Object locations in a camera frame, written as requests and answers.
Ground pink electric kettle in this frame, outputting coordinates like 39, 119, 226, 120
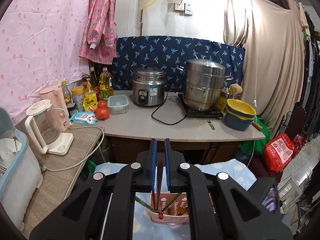
39, 84, 71, 128

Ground green chopstick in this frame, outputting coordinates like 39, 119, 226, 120
135, 195, 158, 213

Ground white kettle cable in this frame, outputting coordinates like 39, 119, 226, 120
41, 125, 105, 172

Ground navy patterned cloth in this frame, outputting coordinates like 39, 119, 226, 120
111, 36, 245, 92

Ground green plastic bag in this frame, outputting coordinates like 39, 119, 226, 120
237, 121, 270, 155

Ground yellow jar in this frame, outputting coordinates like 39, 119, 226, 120
217, 88, 232, 110

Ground stack of yellow blue bowls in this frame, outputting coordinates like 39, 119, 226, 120
224, 99, 257, 132

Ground beige curtain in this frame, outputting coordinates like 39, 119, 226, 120
224, 0, 307, 135

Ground white pull cord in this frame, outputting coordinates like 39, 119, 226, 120
246, 0, 258, 167

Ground glass food container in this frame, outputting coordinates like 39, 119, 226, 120
107, 95, 130, 115

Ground blue white dish container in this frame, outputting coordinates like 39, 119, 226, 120
0, 106, 43, 230

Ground steel rice cooker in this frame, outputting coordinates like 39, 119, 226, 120
132, 67, 168, 107

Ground yellow tin can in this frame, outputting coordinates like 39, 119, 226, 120
71, 86, 85, 112

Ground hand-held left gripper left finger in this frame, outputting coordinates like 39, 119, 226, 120
29, 138, 158, 240

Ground yellow seasoning packet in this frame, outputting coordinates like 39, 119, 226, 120
83, 94, 98, 112

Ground pink perforated utensil holder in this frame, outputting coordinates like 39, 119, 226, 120
149, 192, 191, 225

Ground steel steamer pot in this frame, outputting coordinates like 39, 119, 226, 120
176, 58, 234, 112

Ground dark soy sauce bottle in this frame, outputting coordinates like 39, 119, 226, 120
89, 67, 100, 102

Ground dark red chopstick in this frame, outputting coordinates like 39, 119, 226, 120
155, 165, 164, 219

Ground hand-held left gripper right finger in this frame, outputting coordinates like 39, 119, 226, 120
164, 138, 293, 240

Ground pink pineapple print smock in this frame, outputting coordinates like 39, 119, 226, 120
79, 0, 118, 64

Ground pink dotted cloth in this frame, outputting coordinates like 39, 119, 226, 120
0, 0, 92, 128

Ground loofah sponge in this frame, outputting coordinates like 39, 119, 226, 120
229, 84, 243, 100

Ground wet wipes pack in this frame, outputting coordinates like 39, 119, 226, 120
69, 112, 97, 125

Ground yellow cap sauce bottle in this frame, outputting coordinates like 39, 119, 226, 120
61, 81, 72, 105

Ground blue printed tablecloth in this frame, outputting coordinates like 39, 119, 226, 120
95, 159, 258, 240

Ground white glass electric kettle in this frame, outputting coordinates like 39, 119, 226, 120
24, 99, 75, 155

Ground hanging dark clothes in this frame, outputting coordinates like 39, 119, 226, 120
297, 2, 320, 198

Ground cooking oil bottle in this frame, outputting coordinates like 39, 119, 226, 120
99, 67, 114, 100

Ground beige kitchen counter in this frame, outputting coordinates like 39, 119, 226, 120
96, 90, 266, 143

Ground red plastic bag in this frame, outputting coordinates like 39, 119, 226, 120
264, 134, 302, 177

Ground grey wooden side counter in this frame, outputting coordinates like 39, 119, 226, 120
22, 122, 105, 238

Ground black induction cooker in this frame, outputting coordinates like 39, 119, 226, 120
179, 104, 224, 118

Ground black power cable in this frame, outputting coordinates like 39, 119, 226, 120
151, 90, 187, 125

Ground black metal chair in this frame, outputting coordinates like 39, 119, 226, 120
280, 106, 308, 140

